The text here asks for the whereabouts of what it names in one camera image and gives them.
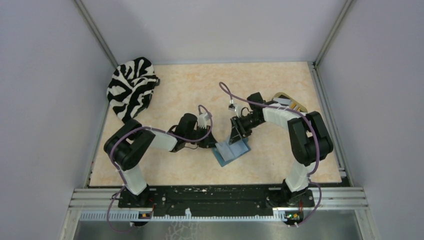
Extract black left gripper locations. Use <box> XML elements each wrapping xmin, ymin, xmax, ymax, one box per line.
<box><xmin>185</xmin><ymin>124</ymin><xmax>220</xmax><ymax>148</ymax></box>

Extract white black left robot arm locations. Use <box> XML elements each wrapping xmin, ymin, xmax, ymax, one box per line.
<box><xmin>103</xmin><ymin>112</ymin><xmax>217</xmax><ymax>207</ymax></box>

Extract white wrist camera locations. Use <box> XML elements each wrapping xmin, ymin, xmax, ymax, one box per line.
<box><xmin>228</xmin><ymin>102</ymin><xmax>239</xmax><ymax>112</ymax></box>
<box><xmin>197</xmin><ymin>112</ymin><xmax>211</xmax><ymax>129</ymax></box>

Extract cards in tray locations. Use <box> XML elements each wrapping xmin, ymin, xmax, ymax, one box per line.
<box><xmin>272</xmin><ymin>95</ymin><xmax>307</xmax><ymax>112</ymax></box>

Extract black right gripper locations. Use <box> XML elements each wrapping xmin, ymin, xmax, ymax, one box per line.
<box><xmin>228</xmin><ymin>114</ymin><xmax>264</xmax><ymax>146</ymax></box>

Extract teal leather card holder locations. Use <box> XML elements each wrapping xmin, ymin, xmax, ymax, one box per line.
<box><xmin>212</xmin><ymin>137</ymin><xmax>251</xmax><ymax>167</ymax></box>

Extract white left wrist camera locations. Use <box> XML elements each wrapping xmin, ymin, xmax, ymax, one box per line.
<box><xmin>197</xmin><ymin>112</ymin><xmax>211</xmax><ymax>129</ymax></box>

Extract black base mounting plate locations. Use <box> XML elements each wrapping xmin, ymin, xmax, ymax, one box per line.
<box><xmin>117</xmin><ymin>184</ymin><xmax>316</xmax><ymax>217</ymax></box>

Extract beige card tray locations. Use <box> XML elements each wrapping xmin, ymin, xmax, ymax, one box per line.
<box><xmin>271</xmin><ymin>92</ymin><xmax>308</xmax><ymax>114</ymax></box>

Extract aluminium frame rail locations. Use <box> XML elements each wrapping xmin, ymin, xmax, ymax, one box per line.
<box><xmin>68</xmin><ymin>187</ymin><xmax>369</xmax><ymax>223</ymax></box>

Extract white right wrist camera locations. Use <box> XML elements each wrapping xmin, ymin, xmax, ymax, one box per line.
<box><xmin>228</xmin><ymin>102</ymin><xmax>239</xmax><ymax>112</ymax></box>

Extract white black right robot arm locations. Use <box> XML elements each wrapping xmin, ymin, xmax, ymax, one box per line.
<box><xmin>228</xmin><ymin>92</ymin><xmax>334</xmax><ymax>206</ymax></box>

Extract zebra striped cloth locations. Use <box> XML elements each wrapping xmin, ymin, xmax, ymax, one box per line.
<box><xmin>106</xmin><ymin>57</ymin><xmax>161</xmax><ymax>123</ymax></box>

